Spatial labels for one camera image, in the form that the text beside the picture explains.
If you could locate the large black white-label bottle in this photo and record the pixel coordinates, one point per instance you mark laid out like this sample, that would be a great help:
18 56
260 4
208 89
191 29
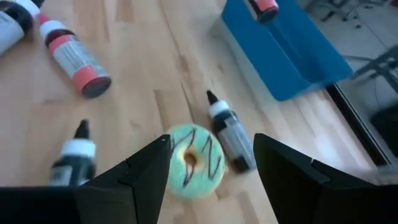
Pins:
12 28

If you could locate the small dark dropper bottle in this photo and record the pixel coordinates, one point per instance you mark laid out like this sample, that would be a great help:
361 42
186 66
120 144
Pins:
76 147
231 137

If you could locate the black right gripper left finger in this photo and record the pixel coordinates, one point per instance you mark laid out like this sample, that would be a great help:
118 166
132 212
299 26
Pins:
140 186

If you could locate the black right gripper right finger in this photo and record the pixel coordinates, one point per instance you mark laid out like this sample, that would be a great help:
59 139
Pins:
289 186

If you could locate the large pink banded bottle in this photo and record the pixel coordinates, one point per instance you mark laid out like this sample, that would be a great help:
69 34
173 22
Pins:
74 59

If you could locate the blue plastic bin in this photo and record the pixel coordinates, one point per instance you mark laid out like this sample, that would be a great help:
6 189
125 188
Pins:
289 62

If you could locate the green frosted toy donut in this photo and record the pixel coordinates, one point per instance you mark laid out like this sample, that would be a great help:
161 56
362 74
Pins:
199 186

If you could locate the black table edge rail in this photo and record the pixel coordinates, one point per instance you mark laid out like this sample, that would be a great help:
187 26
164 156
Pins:
357 124

